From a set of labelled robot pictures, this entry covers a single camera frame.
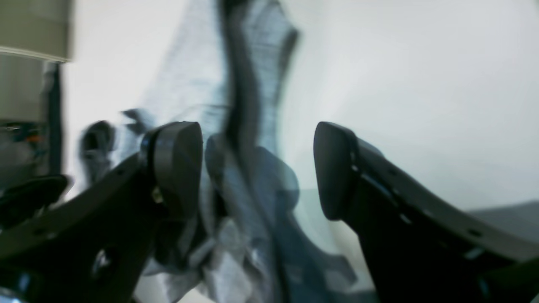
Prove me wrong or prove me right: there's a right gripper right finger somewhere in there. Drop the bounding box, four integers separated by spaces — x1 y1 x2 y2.
313 122 539 303

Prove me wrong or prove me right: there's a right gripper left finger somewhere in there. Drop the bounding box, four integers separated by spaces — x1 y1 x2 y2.
0 122 203 303

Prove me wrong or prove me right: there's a grey T-shirt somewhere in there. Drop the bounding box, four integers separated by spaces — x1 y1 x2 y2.
78 0 358 303

